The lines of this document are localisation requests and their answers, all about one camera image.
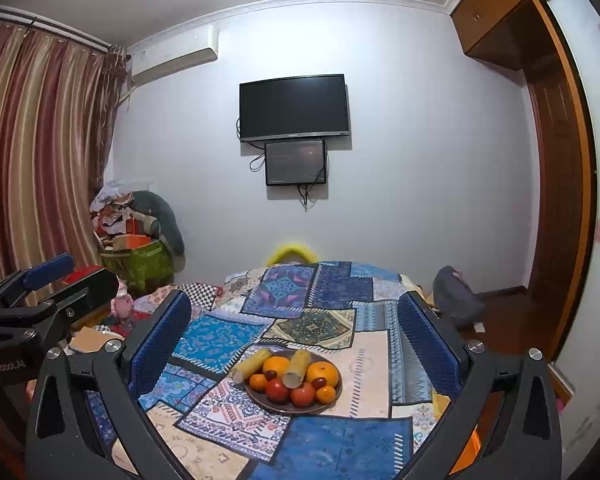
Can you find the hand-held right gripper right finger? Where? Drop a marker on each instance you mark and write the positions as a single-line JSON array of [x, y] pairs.
[[425, 340]]

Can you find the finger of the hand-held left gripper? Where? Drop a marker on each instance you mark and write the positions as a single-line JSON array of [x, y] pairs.
[[47, 270], [87, 287]]

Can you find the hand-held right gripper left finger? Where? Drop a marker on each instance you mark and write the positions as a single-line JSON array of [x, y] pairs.
[[160, 340]]

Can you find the yellow corn cob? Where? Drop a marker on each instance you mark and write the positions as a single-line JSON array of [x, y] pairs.
[[297, 367], [250, 365]]

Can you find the small mandarin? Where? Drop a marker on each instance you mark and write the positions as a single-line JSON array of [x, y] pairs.
[[326, 395], [259, 383]]

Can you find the small red tomato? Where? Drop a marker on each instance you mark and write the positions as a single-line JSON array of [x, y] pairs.
[[278, 392]]

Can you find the large red tomato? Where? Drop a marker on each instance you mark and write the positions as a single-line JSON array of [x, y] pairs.
[[303, 395]]

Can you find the brown round plate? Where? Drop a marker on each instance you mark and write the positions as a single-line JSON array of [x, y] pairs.
[[280, 409]]

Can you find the red cloth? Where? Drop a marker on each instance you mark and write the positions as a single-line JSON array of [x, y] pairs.
[[82, 276]]

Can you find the pink plush toy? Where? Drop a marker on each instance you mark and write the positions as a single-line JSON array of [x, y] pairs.
[[122, 305]]

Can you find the dark grey bag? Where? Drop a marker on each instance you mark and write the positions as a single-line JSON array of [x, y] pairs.
[[455, 297]]

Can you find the tan cardboard piece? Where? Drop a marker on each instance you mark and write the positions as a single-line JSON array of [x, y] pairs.
[[87, 341]]

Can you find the green storage box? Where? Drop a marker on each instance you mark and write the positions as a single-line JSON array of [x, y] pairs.
[[140, 267]]

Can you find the black white checkered cloth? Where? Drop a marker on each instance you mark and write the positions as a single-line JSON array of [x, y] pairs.
[[200, 297]]

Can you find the orange box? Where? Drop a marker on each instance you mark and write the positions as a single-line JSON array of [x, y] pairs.
[[130, 242]]

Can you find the pile of papers and clutter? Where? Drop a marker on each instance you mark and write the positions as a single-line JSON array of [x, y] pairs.
[[112, 210]]

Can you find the grey long pillow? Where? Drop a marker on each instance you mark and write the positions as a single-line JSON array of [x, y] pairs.
[[167, 220]]

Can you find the large orange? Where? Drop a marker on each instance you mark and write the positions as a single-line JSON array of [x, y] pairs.
[[277, 364], [324, 372]]

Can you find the striped brown curtain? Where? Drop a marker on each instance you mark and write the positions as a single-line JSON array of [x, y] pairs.
[[40, 150]]

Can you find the blue patchwork printed blanket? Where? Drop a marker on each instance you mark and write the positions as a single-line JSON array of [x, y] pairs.
[[330, 440]]

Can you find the yellow plastic object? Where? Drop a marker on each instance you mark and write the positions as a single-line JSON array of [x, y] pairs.
[[290, 252]]

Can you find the wooden wardrobe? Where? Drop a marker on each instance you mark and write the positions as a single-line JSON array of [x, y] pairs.
[[555, 160]]

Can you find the white air conditioner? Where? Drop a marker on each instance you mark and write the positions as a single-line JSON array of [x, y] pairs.
[[175, 55]]

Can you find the small black wall monitor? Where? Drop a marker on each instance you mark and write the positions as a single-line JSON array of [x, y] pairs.
[[295, 162]]

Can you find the white curtain rail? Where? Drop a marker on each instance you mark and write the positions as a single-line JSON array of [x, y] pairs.
[[50, 25]]

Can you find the black wall television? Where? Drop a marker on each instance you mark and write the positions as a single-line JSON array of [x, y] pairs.
[[295, 107]]

